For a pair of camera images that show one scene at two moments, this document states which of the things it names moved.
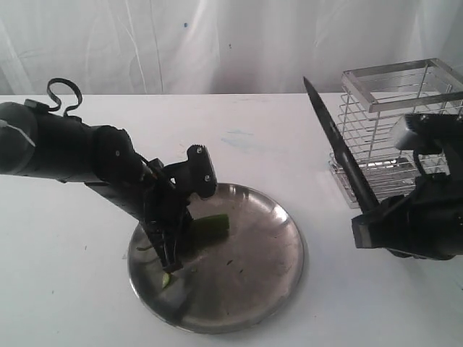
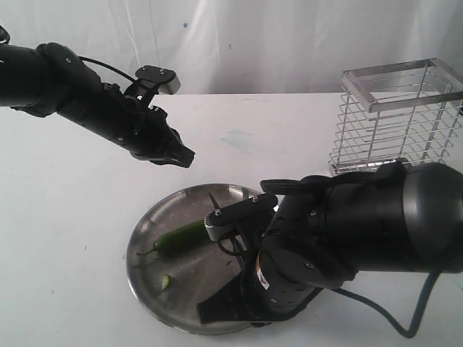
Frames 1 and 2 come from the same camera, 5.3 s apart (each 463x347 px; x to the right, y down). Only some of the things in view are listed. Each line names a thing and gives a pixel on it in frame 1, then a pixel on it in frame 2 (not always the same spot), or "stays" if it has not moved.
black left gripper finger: [163, 243] to [180, 155]
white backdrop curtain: [217, 47] stays
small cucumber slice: [166, 280] stays
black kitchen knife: [368, 196] to [215, 204]
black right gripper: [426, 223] to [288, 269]
